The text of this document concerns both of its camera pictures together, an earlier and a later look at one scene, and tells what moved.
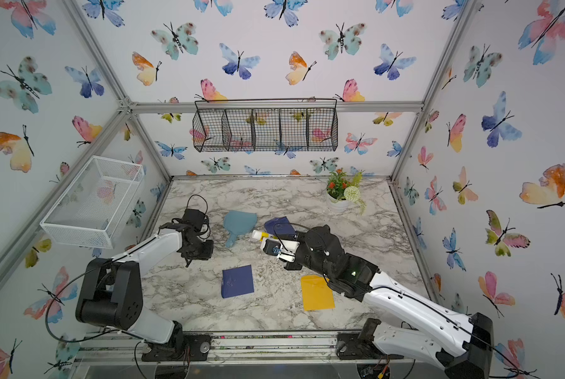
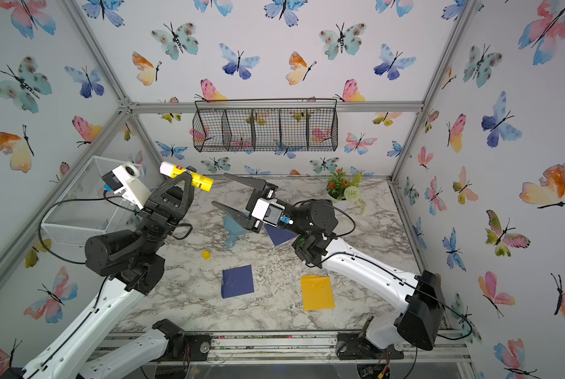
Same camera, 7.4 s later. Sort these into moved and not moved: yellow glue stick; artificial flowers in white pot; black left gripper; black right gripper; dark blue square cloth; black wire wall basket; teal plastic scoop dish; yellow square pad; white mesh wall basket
Moved: yellow glue stick; black right gripper; black left gripper
Not moved: dark blue square cloth; yellow square pad; artificial flowers in white pot; white mesh wall basket; black wire wall basket; teal plastic scoop dish
